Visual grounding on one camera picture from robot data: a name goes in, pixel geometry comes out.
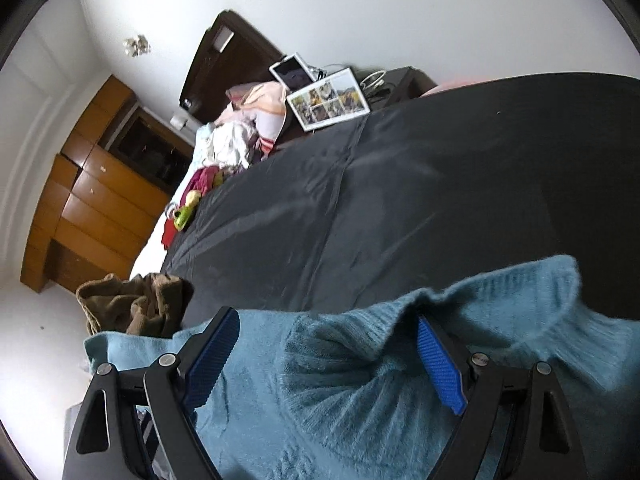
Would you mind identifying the green toy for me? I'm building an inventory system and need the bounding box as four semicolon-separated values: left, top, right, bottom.
172;202;199;231

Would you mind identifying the photo collage frame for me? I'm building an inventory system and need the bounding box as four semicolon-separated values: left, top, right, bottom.
286;69;371;132

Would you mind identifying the brown fleece garment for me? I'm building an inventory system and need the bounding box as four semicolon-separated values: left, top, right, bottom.
76;273;195;338

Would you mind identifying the dark wooden nightstand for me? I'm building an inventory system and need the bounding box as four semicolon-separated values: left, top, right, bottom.
367;66;439;109

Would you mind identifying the dark wooden headboard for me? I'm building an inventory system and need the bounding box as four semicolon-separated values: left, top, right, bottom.
179;10;287;125

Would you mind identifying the pile of pink bedding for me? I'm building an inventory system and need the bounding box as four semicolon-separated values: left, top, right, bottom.
192;82;292;171

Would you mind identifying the white coiled cable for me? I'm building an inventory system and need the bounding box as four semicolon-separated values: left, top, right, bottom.
360;70;389;92

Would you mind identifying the wall decoration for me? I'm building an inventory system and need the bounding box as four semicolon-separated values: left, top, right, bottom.
122;34;151;57

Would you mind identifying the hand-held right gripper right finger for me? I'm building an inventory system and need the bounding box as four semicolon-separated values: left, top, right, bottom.
416;314;578;480

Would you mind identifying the wooden wardrobe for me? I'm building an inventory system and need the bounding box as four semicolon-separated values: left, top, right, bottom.
20;75;197;294

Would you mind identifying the white tablet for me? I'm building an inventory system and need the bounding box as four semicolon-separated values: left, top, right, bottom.
269;52;319;87

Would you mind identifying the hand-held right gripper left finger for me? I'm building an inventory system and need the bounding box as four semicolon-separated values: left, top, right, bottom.
62;306;241;480

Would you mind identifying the black cloth bed cover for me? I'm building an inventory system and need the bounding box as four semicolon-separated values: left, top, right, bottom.
159;72;640;346

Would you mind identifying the teal knit sweater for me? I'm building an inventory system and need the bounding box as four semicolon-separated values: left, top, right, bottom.
82;255;640;480

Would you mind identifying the red cloth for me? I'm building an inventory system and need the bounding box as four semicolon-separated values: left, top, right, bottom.
161;167;227;251

